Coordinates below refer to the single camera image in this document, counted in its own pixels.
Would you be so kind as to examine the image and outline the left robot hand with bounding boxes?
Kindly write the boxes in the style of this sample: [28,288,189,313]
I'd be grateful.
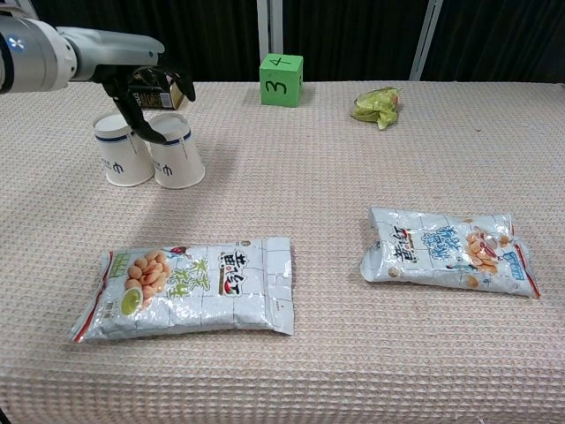
[56,26,197,145]

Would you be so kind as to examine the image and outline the white paper cup blue band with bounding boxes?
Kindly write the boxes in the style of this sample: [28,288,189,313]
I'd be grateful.
[93,113,156,188]
[147,112,207,191]

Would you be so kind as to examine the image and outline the black and gold tin can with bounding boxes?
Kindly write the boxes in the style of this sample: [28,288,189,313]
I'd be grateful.
[129,67,189,111]

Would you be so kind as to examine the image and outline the green numbered foam cube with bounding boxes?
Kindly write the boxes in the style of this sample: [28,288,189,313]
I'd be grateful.
[260,53,305,107]

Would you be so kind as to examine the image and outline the black curtain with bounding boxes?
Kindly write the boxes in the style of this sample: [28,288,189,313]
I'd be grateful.
[0,0,565,83]

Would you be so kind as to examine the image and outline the snack bag with green label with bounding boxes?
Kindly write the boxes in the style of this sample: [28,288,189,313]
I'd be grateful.
[71,236,296,345]

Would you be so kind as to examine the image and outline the crumpled green wrapper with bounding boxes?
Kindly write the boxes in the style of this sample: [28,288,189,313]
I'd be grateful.
[350,87,402,131]

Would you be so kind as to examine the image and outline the beige woven tablecloth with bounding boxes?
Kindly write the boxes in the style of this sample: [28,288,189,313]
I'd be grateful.
[0,80,565,424]

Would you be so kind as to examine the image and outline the snack bag with blue label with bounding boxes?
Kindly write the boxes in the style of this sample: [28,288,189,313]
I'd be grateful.
[359,206,541,299]

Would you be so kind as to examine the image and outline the upright white frame post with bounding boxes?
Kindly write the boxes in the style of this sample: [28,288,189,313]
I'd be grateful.
[256,0,284,83]

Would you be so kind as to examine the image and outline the slanted white frame post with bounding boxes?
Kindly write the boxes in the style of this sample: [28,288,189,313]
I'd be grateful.
[409,0,445,82]

